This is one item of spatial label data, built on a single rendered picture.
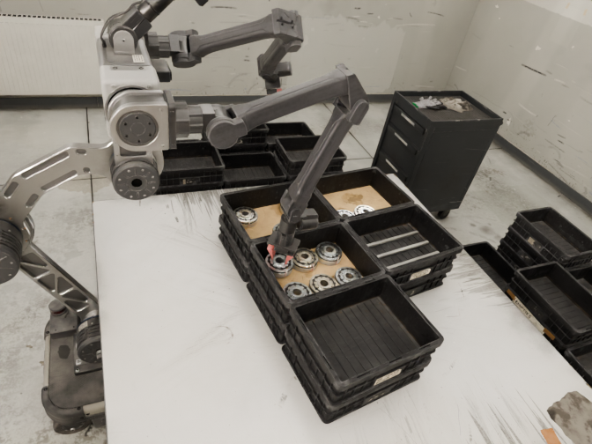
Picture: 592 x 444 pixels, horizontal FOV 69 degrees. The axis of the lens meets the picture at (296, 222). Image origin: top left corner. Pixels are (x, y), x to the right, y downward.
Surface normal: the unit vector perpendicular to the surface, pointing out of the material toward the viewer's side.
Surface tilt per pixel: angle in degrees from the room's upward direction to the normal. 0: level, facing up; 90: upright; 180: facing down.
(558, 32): 90
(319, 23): 90
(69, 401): 0
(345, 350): 0
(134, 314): 0
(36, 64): 90
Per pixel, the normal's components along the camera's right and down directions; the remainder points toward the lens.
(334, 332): 0.16, -0.76
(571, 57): -0.92, 0.12
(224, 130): 0.36, 0.63
